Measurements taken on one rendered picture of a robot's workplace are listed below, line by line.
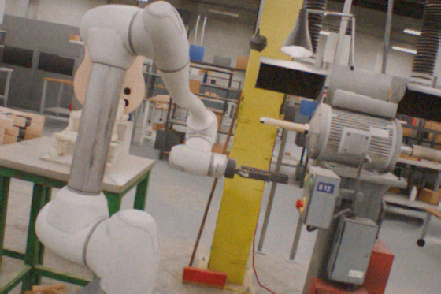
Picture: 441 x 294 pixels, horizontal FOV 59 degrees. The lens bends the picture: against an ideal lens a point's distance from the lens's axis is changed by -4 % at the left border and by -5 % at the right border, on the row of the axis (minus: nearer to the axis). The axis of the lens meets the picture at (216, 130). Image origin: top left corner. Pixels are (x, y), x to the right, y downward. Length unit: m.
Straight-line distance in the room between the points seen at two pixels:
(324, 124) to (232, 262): 1.50
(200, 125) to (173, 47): 0.50
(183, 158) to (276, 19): 1.49
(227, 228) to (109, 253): 1.78
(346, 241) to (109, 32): 1.23
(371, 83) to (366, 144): 0.34
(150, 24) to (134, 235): 0.55
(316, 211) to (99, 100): 0.87
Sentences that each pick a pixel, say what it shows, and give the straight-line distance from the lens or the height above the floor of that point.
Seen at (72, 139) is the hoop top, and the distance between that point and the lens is 1.72.
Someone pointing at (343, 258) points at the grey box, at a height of 0.77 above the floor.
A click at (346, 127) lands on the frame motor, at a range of 1.77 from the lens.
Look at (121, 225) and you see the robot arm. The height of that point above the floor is 0.95.
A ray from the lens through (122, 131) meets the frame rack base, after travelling 1.96.
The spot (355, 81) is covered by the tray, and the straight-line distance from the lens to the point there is 1.95.
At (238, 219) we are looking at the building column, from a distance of 2.82.
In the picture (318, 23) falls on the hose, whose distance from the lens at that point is 1.90.
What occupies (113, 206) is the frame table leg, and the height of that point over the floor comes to 0.84.
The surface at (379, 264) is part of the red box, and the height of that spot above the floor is 0.73.
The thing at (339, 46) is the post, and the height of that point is 1.87.
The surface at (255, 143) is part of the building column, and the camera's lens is 2.71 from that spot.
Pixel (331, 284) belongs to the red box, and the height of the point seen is 0.62.
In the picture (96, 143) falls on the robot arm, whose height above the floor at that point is 1.14.
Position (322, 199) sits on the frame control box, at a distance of 1.54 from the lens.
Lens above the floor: 1.36
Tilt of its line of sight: 6 degrees down
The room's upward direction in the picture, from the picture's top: 11 degrees clockwise
